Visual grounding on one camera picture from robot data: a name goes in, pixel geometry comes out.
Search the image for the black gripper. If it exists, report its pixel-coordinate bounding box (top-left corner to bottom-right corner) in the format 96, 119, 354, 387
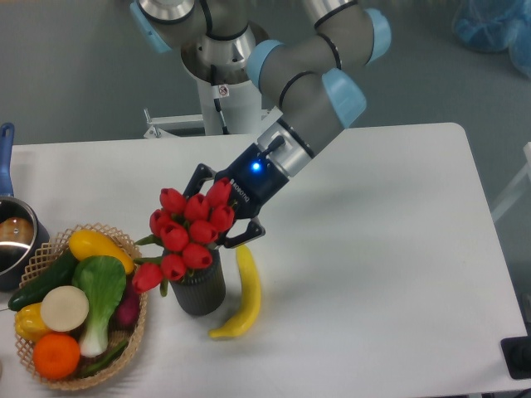
183, 144, 289, 249

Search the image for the red tulip bouquet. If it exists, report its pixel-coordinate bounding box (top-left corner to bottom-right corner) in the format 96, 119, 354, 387
132, 177, 235, 294

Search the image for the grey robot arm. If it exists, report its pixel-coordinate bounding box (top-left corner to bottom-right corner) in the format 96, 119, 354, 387
130, 1, 392, 248

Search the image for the dark grey ribbed vase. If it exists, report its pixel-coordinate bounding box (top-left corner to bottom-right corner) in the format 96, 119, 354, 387
158, 250, 226, 316

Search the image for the yellow banana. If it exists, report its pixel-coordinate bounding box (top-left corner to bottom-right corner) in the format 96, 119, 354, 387
208, 245, 261, 339

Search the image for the yellow squash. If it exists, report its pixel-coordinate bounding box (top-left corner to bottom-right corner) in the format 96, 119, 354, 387
68, 229, 134, 274

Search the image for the green bok choy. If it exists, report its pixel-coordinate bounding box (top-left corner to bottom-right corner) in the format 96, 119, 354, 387
72, 255, 126, 357

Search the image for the purple sweet potato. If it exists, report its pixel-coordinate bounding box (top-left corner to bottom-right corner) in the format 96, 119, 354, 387
114, 279, 140, 328

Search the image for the woven wicker basket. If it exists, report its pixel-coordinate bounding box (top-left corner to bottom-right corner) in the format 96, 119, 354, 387
15, 223, 148, 391

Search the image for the green cucumber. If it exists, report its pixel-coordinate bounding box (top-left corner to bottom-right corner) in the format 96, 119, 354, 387
7, 249, 79, 312

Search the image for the green chili pepper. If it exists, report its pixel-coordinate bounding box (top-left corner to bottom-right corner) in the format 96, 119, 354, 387
77, 340, 129, 378

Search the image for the white round radish slice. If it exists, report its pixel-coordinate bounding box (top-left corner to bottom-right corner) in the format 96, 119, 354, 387
41, 285, 89, 332

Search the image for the orange fruit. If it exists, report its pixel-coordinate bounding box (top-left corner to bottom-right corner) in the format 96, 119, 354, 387
32, 332, 80, 380

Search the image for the yellow bell pepper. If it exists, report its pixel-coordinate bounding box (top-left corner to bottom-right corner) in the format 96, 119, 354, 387
15, 303, 51, 342

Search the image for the blue plastic bag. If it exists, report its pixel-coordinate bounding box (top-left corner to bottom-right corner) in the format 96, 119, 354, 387
452, 1, 530, 76

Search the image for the black device at edge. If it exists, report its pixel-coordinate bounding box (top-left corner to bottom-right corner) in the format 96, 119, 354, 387
500, 336, 530, 380

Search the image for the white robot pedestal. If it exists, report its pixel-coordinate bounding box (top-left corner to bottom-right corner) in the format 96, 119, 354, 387
143, 20, 287, 140

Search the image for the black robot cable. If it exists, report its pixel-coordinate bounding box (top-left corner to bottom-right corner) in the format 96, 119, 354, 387
200, 0, 230, 135

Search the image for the blue handled saucepan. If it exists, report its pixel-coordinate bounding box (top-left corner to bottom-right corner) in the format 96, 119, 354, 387
1, 123, 50, 292

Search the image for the white frame at right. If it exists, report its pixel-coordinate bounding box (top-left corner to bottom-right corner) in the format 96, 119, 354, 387
490, 142, 530, 223

